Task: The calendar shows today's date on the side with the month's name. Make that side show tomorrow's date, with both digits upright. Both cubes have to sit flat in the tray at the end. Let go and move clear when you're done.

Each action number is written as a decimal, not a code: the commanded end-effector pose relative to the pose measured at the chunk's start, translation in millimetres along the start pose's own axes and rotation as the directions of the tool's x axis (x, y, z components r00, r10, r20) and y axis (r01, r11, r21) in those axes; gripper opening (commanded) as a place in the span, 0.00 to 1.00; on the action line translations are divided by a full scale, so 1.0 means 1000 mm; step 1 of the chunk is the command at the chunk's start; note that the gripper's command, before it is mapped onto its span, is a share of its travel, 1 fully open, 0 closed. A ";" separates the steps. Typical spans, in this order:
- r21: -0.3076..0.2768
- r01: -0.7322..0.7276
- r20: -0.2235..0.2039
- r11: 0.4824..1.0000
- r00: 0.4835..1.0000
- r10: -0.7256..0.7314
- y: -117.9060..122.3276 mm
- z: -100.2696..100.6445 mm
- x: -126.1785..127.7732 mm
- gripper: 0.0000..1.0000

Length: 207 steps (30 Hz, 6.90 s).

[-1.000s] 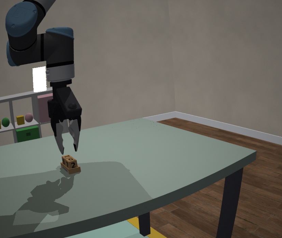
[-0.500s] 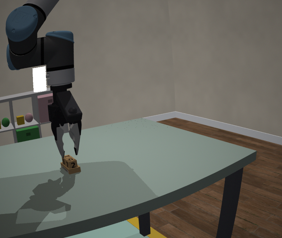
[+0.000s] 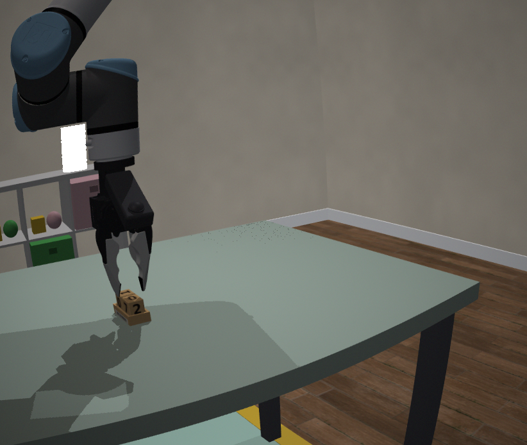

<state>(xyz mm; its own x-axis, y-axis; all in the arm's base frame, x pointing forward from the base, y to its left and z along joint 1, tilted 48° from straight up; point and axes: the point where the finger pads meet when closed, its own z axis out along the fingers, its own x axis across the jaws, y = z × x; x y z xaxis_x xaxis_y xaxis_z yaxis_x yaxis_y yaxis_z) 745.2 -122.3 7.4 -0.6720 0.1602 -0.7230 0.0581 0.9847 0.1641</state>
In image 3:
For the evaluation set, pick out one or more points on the brown wooden tray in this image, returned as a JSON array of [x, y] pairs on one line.
[[132, 319]]

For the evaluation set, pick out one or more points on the brown number cube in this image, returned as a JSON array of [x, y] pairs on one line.
[[133, 304], [123, 293]]

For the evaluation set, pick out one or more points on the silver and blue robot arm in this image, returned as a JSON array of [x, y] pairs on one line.
[[105, 95]]

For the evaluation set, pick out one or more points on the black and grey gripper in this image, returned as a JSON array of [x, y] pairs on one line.
[[107, 220]]

